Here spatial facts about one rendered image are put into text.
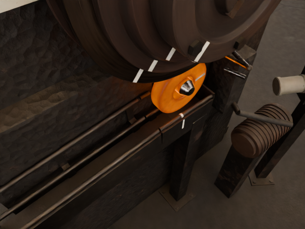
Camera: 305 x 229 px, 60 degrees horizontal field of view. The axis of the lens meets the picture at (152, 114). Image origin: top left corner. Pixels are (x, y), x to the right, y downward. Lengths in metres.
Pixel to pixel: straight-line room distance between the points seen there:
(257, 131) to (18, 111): 0.73
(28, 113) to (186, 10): 0.37
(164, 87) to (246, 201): 0.96
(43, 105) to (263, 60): 1.77
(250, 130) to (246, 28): 0.53
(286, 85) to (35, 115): 0.72
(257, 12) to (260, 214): 1.08
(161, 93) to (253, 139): 0.46
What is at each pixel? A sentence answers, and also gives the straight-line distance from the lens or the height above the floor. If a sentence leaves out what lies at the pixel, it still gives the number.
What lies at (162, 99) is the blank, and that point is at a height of 0.82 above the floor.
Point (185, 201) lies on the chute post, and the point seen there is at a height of 0.01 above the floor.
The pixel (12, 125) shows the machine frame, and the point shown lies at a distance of 0.57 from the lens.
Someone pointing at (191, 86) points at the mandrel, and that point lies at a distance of 0.62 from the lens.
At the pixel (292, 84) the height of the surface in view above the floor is 0.69.
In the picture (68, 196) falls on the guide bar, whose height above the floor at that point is 0.69.
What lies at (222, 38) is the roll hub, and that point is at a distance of 0.46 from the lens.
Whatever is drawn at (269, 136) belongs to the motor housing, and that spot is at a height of 0.51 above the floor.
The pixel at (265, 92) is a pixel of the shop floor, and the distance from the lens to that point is 1.89.
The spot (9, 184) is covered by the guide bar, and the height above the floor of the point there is 0.73.
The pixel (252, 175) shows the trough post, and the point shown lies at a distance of 1.49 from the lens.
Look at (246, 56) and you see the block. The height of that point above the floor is 0.80.
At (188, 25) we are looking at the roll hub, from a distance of 0.36.
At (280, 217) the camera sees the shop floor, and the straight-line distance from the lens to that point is 1.46.
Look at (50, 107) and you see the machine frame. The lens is 0.57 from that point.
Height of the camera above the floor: 1.28
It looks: 52 degrees down
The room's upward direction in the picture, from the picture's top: straight up
